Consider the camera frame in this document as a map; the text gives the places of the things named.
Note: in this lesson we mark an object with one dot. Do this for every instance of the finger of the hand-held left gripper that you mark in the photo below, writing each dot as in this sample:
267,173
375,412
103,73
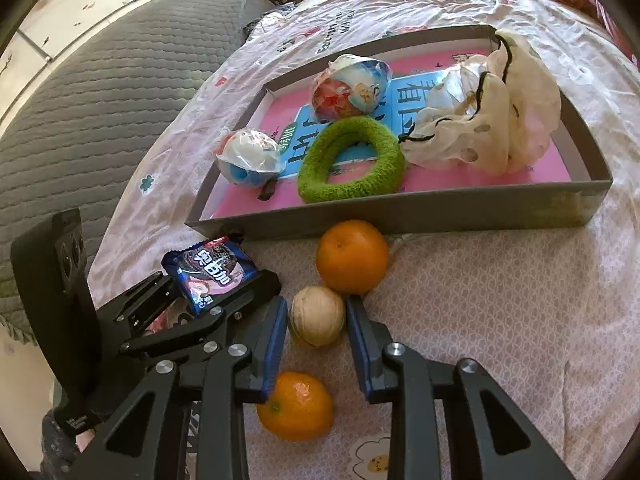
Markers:
140,297
200,332

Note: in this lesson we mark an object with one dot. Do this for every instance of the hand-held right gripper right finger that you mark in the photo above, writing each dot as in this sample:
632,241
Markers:
358,350

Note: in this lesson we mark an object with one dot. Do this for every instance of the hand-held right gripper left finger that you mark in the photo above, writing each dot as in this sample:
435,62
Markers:
272,350

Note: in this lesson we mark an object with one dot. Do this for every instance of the walnut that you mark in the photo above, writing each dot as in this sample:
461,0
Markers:
317,315

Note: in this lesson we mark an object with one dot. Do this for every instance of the blue cookie packet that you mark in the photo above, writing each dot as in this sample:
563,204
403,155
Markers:
210,270

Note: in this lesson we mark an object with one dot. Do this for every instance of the grey tray with pink bottom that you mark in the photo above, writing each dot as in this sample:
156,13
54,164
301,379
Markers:
450,210

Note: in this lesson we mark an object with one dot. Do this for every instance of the red white patterned packet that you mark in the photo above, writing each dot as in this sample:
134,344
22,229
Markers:
165,321

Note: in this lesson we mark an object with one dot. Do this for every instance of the orange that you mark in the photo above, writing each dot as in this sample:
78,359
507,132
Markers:
297,407
352,255

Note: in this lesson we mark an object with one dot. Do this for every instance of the pink strawberry print bed sheet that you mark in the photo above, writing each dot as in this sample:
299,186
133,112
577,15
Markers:
500,310

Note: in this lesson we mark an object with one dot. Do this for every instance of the toy egg with blue base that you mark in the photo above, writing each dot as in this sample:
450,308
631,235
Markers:
250,155

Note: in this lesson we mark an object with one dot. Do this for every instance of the grey quilted headboard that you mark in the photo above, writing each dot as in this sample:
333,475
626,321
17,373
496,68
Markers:
100,110

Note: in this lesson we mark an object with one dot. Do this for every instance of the red wrapped toy egg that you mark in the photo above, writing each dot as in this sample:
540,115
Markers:
347,87

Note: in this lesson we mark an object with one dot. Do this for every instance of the white floral wall panels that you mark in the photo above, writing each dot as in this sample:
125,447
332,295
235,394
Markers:
75,0

